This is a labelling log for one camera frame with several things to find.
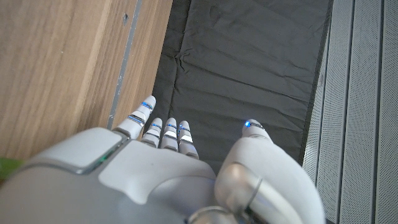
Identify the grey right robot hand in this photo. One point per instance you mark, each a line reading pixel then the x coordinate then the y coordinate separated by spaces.
pixel 140 186

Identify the black backdrop curtain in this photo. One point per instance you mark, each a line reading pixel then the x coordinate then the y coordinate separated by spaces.
pixel 242 62

